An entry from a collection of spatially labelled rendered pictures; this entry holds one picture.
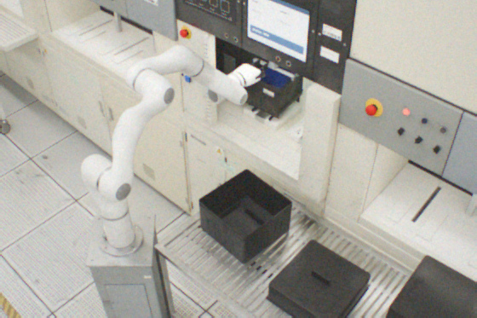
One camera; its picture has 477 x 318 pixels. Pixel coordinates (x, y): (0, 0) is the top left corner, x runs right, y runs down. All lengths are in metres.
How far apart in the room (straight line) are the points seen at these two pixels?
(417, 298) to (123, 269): 1.17
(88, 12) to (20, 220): 1.48
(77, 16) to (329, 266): 2.49
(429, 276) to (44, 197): 2.57
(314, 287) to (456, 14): 1.07
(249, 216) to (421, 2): 1.20
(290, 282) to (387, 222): 0.51
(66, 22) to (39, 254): 1.54
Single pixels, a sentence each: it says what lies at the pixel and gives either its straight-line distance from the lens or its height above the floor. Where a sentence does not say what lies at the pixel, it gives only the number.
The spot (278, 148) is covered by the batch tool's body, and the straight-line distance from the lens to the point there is 2.49.
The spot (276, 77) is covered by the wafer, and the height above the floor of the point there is 1.09.
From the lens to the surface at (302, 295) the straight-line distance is 1.98.
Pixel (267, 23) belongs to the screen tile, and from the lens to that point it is 2.02.
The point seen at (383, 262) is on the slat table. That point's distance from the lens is 2.25.
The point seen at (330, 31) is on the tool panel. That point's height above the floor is 1.63.
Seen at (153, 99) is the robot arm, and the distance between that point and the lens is 1.88.
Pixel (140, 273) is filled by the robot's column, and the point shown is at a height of 0.69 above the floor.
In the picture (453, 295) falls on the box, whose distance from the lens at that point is 1.92.
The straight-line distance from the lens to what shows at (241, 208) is 2.35.
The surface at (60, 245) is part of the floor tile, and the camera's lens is 3.36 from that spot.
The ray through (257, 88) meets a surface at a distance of 2.52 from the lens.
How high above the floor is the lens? 2.52
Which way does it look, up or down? 41 degrees down
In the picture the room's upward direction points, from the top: straight up
